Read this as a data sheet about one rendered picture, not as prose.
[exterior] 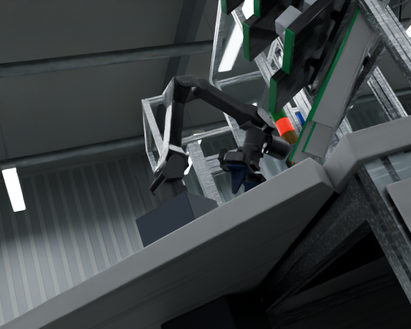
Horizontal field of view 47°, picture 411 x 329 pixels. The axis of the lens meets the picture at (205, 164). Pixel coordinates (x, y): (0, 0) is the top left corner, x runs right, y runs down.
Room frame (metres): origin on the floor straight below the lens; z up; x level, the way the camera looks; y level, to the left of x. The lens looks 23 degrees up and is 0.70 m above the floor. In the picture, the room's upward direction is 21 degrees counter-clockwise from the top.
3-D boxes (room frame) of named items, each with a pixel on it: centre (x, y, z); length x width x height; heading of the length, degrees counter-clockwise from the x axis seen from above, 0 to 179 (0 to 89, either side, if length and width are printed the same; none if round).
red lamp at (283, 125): (1.42, -0.29, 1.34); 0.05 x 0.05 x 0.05
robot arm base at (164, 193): (1.01, 0.10, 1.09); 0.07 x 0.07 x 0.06; 68
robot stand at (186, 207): (1.01, 0.10, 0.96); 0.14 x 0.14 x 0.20; 68
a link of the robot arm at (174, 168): (1.02, 0.10, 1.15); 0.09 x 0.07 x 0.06; 39
